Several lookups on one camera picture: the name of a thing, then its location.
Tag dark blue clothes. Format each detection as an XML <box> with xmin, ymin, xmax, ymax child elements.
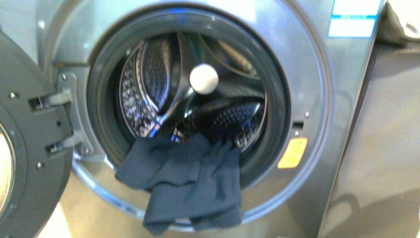
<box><xmin>115</xmin><ymin>134</ymin><xmax>242</xmax><ymax>236</ymax></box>

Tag grey front-load washing machine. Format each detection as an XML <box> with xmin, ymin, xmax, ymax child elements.
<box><xmin>36</xmin><ymin>0</ymin><xmax>384</xmax><ymax>238</ymax></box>

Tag round washing machine door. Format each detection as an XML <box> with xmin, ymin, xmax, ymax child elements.
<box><xmin>0</xmin><ymin>34</ymin><xmax>73</xmax><ymax>238</ymax></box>

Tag grey ball in drum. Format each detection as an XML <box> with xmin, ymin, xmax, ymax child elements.
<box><xmin>189</xmin><ymin>63</ymin><xmax>219</xmax><ymax>95</ymax></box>

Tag orange warning sticker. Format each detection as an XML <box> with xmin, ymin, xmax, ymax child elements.
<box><xmin>277</xmin><ymin>137</ymin><xmax>308</xmax><ymax>169</ymax></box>

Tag blue white energy label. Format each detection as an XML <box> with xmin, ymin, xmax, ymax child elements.
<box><xmin>328</xmin><ymin>0</ymin><xmax>383</xmax><ymax>38</ymax></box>

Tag grey cabinet beside washer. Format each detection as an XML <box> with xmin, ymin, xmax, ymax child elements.
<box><xmin>319</xmin><ymin>44</ymin><xmax>420</xmax><ymax>238</ymax></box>

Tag white cloth on cabinet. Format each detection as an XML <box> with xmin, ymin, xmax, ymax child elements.
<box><xmin>376</xmin><ymin>0</ymin><xmax>420</xmax><ymax>48</ymax></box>

